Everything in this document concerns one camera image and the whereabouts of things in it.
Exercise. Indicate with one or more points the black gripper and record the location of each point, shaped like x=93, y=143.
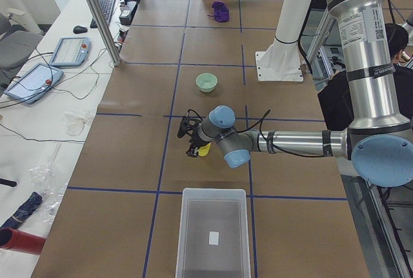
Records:
x=195, y=141

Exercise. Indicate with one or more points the yellow plastic cup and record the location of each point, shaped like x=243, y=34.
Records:
x=204, y=150

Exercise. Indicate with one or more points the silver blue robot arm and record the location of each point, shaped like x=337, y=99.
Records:
x=378, y=141

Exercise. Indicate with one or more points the clear plastic storage box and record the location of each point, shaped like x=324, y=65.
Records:
x=213, y=234

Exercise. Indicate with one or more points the black box device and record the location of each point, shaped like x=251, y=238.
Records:
x=128, y=13

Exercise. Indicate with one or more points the mint green bowl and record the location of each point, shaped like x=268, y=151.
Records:
x=206, y=82

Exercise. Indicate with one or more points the crumpled white tissue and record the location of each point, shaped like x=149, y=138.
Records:
x=76, y=122

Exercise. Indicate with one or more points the purple cloth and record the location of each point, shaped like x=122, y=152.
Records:
x=221, y=12

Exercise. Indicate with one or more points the far teach pendant tablet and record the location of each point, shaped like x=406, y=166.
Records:
x=70, y=52

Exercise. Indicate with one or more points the teach pendant tablet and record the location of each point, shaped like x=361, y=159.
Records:
x=32, y=86
x=70, y=52

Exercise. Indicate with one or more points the crumpled clear plastic wrap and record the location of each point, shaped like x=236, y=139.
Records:
x=49, y=188

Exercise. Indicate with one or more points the black computer mouse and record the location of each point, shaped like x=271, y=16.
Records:
x=79, y=29

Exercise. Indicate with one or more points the black keyboard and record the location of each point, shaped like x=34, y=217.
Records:
x=107, y=8

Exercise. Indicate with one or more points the near teach pendant tablet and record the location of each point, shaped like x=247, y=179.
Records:
x=32, y=86

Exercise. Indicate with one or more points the folded dark blue umbrella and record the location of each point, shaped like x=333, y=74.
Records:
x=24, y=211

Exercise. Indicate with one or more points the grey office chair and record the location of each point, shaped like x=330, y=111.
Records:
x=16, y=48

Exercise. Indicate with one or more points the red cylinder bottle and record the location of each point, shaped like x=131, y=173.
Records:
x=19, y=241

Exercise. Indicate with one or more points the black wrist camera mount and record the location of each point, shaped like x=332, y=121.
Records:
x=187, y=126

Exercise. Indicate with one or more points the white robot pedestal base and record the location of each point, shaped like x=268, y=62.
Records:
x=281, y=61

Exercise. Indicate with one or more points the aluminium frame post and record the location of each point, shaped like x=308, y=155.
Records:
x=104, y=31

